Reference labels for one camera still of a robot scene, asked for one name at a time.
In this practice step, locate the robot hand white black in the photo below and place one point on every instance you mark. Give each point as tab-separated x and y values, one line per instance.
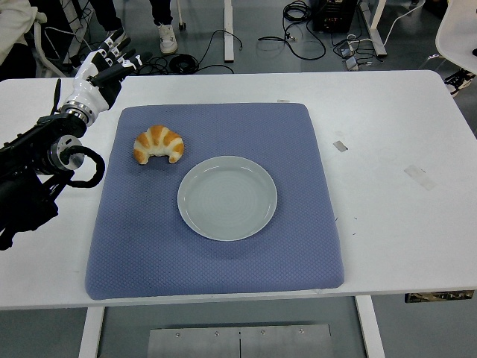
87	87

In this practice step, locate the croissant bread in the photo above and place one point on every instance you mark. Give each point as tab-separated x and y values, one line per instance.
156	138

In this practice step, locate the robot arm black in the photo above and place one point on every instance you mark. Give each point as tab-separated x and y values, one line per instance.
22	149

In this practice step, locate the grey round plate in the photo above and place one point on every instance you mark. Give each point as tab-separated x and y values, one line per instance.
227	201

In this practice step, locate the person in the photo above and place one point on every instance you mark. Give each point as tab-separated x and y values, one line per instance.
165	37
462	80
15	22

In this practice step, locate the thin pole with caster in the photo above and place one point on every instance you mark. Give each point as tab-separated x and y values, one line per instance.
182	25

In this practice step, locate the white desk leg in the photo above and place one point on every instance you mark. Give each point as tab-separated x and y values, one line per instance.
228	30
376	33

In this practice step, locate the blue quilted mat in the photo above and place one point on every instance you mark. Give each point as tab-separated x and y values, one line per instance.
149	242

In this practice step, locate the white table leg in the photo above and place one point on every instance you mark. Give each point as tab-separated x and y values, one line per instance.
369	328
91	332

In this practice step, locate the black equipment box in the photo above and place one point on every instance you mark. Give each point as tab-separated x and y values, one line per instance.
331	15

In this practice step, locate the small grey tape piece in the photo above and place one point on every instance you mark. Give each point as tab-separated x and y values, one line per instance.
340	146

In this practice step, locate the black power adapter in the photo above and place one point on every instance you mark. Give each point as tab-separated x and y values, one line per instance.
344	48

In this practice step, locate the grey power adapter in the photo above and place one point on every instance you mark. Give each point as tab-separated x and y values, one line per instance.
352	64

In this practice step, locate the large grey tape piece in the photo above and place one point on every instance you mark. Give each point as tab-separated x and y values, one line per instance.
420	177

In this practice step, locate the white chair shell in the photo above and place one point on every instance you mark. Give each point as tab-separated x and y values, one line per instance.
458	33

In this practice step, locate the white office chair frame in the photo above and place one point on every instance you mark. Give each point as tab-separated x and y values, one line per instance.
39	41

